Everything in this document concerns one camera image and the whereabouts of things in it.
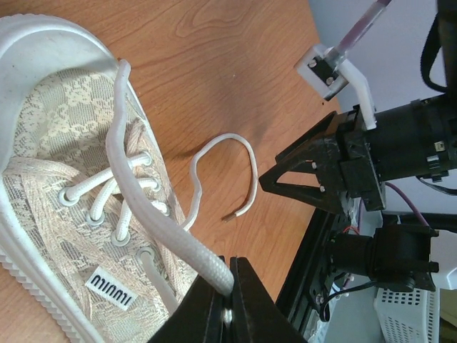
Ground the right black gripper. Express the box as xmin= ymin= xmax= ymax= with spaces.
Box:
xmin=259 ymin=98 xmax=456 ymax=213

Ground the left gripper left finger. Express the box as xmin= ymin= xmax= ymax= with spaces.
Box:
xmin=149 ymin=276 xmax=231 ymax=342

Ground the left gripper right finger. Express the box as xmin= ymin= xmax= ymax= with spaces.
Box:
xmin=228 ymin=257 xmax=303 ymax=342

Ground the white lace sneaker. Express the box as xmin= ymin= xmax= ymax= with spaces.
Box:
xmin=1 ymin=14 xmax=258 ymax=342

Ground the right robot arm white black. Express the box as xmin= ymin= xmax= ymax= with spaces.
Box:
xmin=259 ymin=1 xmax=456 ymax=292

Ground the white perforated plastic basket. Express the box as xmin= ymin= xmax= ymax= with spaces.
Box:
xmin=374 ymin=288 xmax=440 ymax=343

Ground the black aluminium frame rail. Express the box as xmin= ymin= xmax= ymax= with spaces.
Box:
xmin=276 ymin=209 xmax=350 ymax=338

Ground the light blue cable duct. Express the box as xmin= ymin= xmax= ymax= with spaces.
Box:
xmin=306 ymin=296 xmax=343 ymax=343

